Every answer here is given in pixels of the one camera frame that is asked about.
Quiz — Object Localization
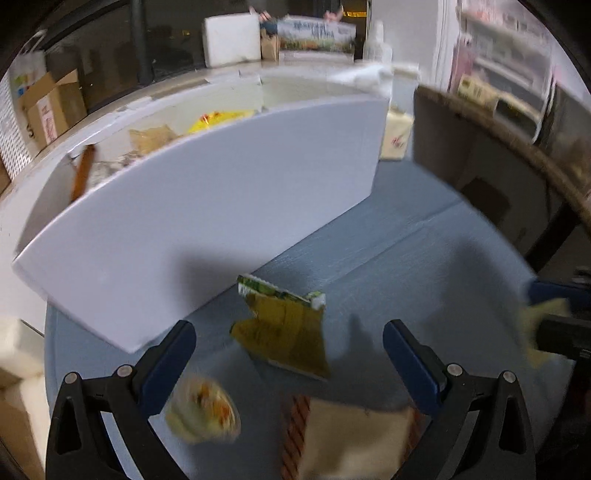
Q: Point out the small green jelly pack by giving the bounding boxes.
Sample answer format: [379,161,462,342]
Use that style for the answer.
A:
[518,298,570,369]

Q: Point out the round yellow pastry pack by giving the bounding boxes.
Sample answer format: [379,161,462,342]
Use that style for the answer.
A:
[164,374,242,444]

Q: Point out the cream plaid-edged snack pack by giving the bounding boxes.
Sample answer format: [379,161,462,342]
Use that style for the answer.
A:
[280,395,423,479]

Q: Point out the dark yellow snack packet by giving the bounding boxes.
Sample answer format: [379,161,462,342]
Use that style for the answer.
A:
[230,275,331,379]

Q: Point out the large patterned snack bag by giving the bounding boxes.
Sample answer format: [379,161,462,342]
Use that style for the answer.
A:
[70,144,140,203]

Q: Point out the dark side table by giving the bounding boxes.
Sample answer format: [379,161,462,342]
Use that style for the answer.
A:
[413,85,590,279]

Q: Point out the cream leather sofa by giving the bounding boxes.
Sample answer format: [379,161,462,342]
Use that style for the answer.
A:
[1,316,50,479]

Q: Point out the white storage box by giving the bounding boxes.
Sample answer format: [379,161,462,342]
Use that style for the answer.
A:
[12,76,388,353]

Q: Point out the tissue pack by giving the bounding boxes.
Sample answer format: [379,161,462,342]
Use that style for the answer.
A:
[380,109,415,161]

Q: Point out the clear drawer organizer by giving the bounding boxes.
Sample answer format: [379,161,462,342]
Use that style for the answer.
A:
[449,1,553,144]

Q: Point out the yellow snack bag in box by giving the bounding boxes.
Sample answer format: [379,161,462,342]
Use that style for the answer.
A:
[187,110,257,134]

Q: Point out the dotted paper bag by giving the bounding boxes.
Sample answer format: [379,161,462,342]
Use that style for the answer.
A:
[1,50,47,180]

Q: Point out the small open cardboard box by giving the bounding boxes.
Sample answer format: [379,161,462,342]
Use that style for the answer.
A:
[19,69,87,150]

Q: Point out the white spray bottle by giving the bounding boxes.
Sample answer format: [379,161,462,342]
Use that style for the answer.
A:
[363,20,393,64]

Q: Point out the white foam box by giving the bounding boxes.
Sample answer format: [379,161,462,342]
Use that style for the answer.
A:
[202,13,262,68]

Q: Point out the printed landscape box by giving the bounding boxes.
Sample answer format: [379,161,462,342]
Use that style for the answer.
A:
[276,17,356,55]

